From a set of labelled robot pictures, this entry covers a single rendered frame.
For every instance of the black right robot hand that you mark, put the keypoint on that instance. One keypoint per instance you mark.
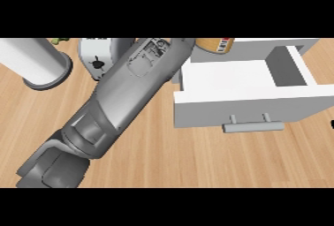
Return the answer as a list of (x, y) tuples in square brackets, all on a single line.
[(333, 124)]

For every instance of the white cabinet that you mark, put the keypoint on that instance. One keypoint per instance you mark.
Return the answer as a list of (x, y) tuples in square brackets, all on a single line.
[(256, 48)]

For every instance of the orange can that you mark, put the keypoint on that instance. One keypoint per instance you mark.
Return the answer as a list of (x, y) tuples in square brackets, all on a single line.
[(215, 44)]

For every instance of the white toaster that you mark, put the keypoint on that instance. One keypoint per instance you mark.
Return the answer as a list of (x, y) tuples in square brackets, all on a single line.
[(99, 56)]

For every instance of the green vegetable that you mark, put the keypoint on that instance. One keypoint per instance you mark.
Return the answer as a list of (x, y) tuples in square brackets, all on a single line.
[(59, 40)]

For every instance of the white drawer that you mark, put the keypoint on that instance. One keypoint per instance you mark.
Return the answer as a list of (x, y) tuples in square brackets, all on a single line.
[(243, 97)]

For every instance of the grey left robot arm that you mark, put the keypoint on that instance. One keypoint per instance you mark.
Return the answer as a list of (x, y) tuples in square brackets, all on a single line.
[(126, 88)]

